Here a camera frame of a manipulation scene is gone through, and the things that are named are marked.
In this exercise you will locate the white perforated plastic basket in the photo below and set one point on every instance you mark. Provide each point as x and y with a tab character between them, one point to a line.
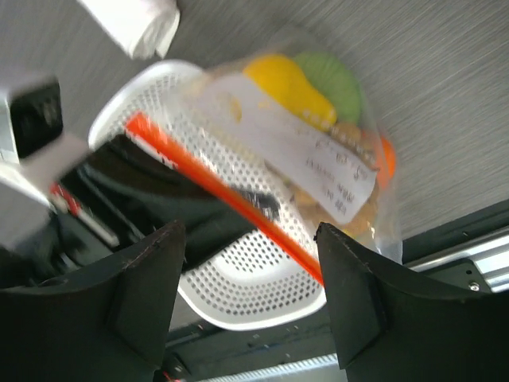
233	276

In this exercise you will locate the brown fake grape bunch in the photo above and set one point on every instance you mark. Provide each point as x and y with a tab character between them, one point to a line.
336	181

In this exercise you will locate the green fake vegetable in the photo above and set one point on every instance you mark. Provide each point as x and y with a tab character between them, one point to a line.
334	81

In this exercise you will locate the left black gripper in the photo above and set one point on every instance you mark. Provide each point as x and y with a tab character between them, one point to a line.
123	194

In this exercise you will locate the clear zip top bag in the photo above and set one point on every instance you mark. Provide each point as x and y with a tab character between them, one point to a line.
231	110

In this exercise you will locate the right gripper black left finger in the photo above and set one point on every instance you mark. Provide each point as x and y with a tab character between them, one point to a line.
107	321

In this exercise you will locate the white slotted cable duct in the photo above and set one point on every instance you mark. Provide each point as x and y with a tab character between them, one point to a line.
323	368

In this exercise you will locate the orange fake fruit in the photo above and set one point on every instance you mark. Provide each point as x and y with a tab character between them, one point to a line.
385	161

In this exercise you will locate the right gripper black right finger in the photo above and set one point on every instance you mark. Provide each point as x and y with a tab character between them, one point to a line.
390	323

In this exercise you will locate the yellow fake fruit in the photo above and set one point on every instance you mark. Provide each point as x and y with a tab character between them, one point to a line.
283	80

